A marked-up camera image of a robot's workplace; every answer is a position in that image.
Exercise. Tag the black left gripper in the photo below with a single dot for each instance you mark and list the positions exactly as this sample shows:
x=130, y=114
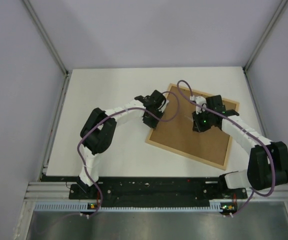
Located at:
x=151, y=124

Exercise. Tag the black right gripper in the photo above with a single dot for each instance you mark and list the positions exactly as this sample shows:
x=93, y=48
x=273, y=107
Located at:
x=197, y=126

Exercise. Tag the wooden picture frame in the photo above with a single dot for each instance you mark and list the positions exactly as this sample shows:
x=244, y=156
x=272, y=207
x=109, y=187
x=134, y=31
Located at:
x=211, y=147

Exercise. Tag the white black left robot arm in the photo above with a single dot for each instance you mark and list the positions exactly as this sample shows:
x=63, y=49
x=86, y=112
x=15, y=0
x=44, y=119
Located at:
x=98, y=131

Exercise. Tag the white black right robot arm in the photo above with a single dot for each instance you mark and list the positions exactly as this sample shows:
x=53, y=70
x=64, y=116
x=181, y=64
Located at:
x=268, y=160

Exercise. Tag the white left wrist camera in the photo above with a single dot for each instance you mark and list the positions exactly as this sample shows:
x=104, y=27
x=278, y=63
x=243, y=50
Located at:
x=164, y=105

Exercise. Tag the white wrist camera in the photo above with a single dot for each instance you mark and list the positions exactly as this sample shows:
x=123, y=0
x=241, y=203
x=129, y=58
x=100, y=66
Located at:
x=164, y=105
x=199, y=100

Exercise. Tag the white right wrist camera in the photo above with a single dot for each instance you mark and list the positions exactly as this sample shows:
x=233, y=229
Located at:
x=199, y=100

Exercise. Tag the aluminium right table rail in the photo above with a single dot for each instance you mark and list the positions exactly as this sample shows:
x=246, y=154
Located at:
x=262, y=126

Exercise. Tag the aluminium table rail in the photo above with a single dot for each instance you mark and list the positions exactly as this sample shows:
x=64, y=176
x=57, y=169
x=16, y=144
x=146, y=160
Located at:
x=54, y=125
x=262, y=126

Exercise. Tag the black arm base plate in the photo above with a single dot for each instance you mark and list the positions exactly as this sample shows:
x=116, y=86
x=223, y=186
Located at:
x=155, y=188

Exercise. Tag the aluminium left table rail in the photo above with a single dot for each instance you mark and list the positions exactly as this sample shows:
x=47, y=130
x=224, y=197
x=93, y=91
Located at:
x=54, y=125

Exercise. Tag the aluminium front rail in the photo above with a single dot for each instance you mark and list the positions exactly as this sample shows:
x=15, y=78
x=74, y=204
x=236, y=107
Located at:
x=59, y=191

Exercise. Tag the aluminium right corner post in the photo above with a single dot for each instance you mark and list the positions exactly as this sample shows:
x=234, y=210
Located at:
x=278, y=13

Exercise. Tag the aluminium corner post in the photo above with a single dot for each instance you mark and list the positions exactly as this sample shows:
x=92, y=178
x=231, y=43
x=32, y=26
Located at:
x=44, y=35
x=278, y=13

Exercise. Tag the aluminium left corner post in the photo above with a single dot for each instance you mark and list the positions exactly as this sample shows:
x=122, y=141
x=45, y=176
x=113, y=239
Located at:
x=44, y=35

